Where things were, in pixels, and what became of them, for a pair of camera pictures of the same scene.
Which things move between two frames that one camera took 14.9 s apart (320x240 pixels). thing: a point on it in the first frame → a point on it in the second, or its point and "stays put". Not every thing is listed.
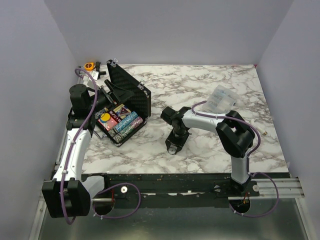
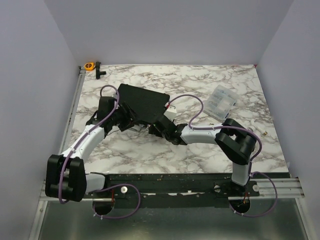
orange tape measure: [89, 66] stays put
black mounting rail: [174, 190] stays put
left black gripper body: [104, 100] → [122, 119]
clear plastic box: [222, 100] stays put
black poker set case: [140, 102] → [145, 105]
